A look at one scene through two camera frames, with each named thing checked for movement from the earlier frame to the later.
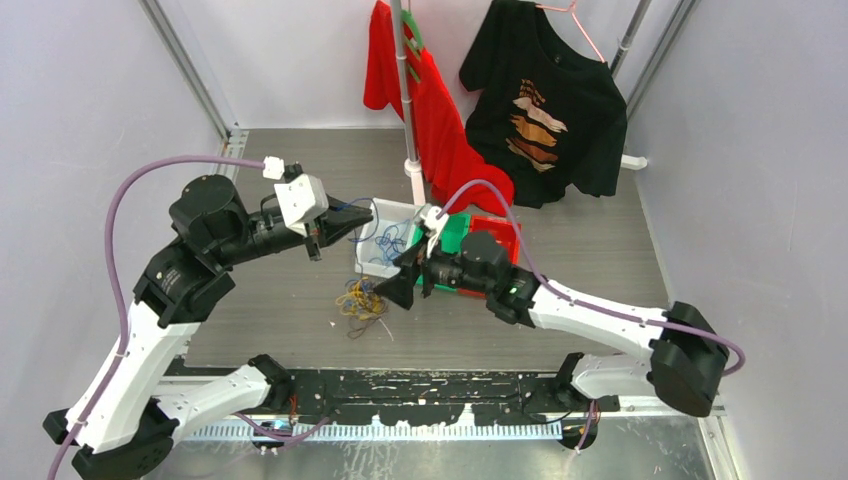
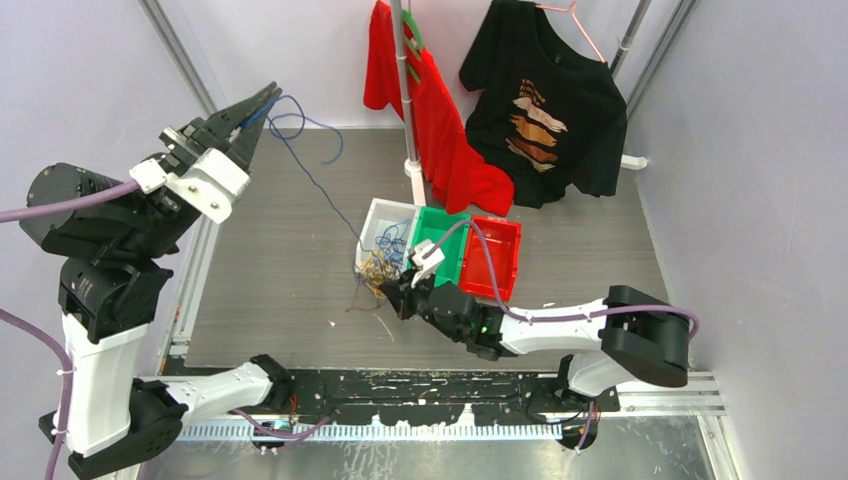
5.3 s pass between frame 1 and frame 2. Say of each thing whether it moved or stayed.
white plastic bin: stayed
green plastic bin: stayed
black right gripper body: moved
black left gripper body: moved
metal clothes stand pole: stayed
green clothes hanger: stayed
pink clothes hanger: stayed
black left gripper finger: moved
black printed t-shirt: stayed
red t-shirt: stayed
